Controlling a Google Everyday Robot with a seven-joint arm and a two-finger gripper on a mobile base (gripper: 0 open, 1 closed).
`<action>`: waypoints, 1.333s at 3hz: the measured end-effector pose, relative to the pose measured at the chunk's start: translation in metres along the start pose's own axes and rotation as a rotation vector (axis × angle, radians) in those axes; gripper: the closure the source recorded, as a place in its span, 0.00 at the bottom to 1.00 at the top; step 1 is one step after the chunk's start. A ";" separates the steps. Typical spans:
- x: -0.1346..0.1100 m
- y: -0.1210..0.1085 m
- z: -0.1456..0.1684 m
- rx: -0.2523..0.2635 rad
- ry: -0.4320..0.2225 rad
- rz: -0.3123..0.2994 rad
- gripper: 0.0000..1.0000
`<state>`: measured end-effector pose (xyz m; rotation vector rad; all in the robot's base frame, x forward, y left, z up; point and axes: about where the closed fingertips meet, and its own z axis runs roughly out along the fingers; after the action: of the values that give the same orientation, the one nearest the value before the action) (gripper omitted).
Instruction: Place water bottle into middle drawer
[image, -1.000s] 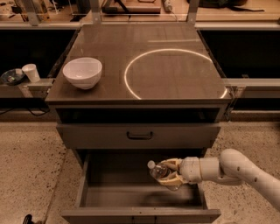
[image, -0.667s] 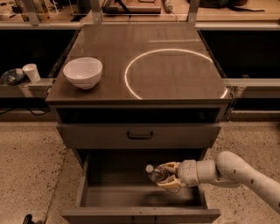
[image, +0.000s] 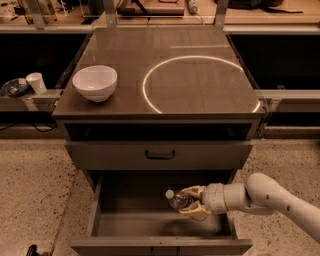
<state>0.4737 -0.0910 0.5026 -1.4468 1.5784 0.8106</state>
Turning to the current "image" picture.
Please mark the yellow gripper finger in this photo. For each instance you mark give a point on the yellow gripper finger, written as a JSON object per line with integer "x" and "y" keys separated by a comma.
{"x": 194, "y": 191}
{"x": 195, "y": 211}

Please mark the clear plastic water bottle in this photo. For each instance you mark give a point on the clear plastic water bottle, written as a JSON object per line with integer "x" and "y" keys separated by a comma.
{"x": 178, "y": 200}

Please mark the dark round dish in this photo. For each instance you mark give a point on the dark round dish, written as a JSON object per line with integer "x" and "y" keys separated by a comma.
{"x": 15, "y": 87}

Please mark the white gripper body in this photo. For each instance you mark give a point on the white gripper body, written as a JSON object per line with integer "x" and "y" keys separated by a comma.
{"x": 213, "y": 198}

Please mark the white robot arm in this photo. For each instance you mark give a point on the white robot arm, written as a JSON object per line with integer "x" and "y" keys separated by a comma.
{"x": 259, "y": 195}

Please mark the white ceramic bowl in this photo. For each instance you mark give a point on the white ceramic bowl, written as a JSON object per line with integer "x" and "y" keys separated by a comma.
{"x": 95, "y": 83}

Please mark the open grey middle drawer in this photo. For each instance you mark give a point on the open grey middle drawer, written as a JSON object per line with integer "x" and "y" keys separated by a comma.
{"x": 130, "y": 216}

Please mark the white paper cup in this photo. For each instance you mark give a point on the white paper cup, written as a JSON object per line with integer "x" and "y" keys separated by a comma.
{"x": 37, "y": 83}

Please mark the closed grey top drawer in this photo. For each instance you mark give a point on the closed grey top drawer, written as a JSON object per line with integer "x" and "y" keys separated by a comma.
{"x": 89, "y": 155}

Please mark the grey metal drawer cabinet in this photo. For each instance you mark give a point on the grey metal drawer cabinet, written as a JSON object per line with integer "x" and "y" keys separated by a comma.
{"x": 175, "y": 84}

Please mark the black drawer handle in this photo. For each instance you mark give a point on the black drawer handle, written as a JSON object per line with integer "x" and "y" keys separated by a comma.
{"x": 160, "y": 156}

